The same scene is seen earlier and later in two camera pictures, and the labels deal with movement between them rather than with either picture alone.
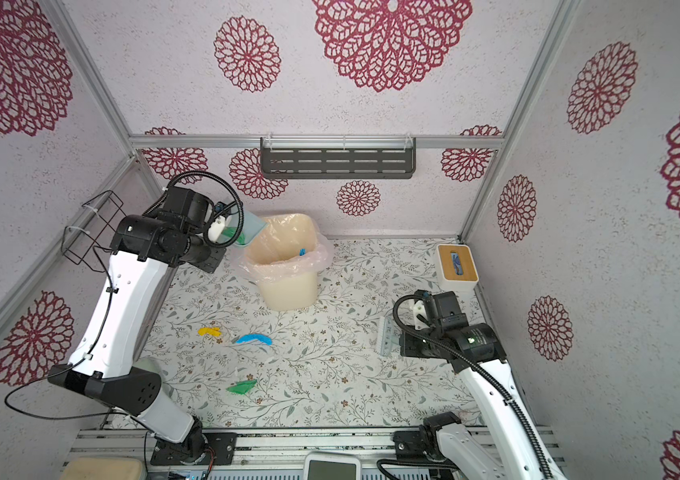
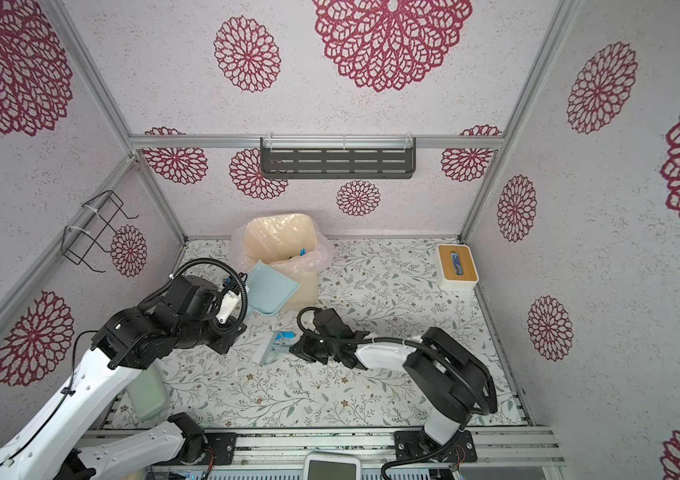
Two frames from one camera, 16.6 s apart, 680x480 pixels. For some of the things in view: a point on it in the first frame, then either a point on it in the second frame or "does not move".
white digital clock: (333, 466) does not move
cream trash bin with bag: (284, 258) does not move
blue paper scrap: (255, 337) -> (285, 335)
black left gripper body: (204, 256) -> (210, 333)
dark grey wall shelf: (381, 157) does not move
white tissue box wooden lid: (456, 268) does not move
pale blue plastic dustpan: (252, 225) -> (269, 289)
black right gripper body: (420, 342) -> (316, 348)
